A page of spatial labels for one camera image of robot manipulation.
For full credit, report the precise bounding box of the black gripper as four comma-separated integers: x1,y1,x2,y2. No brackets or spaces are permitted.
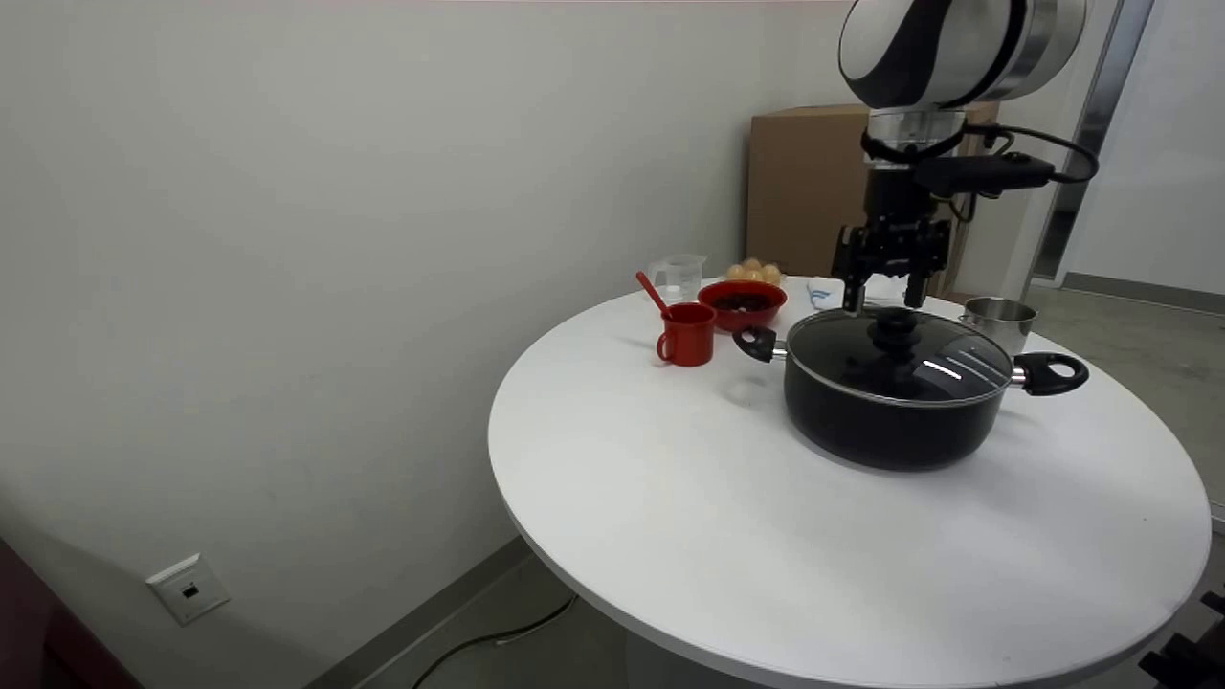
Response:
835,170,954,318

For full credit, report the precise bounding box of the glass lid with black knob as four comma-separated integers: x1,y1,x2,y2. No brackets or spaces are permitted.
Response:
780,301,1024,412

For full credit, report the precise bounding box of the black cooking pot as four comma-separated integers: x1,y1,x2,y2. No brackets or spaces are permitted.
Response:
731,301,1093,475

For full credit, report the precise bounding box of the small stainless steel pot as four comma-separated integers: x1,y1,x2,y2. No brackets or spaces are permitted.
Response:
959,295,1041,356

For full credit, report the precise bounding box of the red bowl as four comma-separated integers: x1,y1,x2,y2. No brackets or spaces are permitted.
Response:
695,277,794,335

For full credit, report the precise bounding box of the red mug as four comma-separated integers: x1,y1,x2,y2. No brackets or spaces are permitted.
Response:
655,298,720,370

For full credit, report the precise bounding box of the clear plastic measuring cup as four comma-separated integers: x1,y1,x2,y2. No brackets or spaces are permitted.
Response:
642,247,708,306

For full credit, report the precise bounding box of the red spoon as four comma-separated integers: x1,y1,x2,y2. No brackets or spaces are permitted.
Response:
631,267,674,321

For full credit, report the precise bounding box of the black equipment piece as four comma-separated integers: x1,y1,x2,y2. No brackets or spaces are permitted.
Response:
1136,591,1225,689

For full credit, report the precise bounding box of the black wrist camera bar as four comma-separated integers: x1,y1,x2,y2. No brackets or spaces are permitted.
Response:
910,148,1065,203

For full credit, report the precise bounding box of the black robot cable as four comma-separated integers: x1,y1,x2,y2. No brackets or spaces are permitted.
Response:
990,124,1104,191

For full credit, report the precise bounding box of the grey metal door frame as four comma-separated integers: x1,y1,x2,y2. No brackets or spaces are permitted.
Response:
1029,0,1166,282

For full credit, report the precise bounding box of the black floor cable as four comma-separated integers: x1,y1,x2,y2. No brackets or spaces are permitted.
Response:
406,594,579,689

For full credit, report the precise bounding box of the white wall outlet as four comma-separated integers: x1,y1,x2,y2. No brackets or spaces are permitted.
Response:
144,552,234,629

